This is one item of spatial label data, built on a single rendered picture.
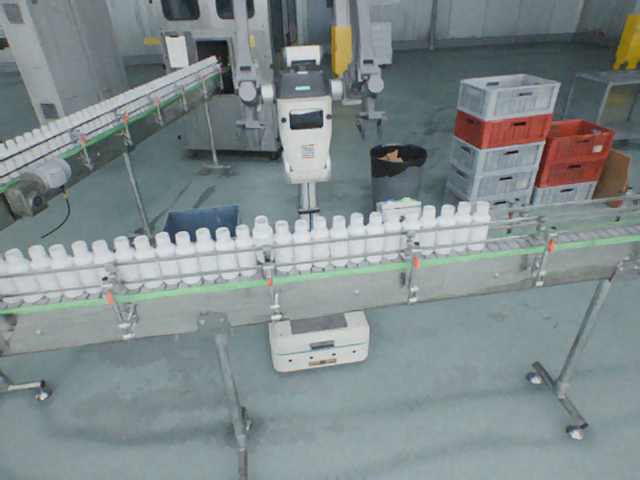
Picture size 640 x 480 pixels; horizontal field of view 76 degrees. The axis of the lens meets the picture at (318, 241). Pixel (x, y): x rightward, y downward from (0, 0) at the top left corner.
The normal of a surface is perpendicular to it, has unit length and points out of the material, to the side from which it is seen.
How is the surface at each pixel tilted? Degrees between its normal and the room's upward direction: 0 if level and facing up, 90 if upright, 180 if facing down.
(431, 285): 90
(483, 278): 90
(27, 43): 90
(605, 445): 0
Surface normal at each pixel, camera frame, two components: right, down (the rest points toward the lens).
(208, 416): -0.03, -0.85
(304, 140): 0.15, 0.52
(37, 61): -0.16, 0.53
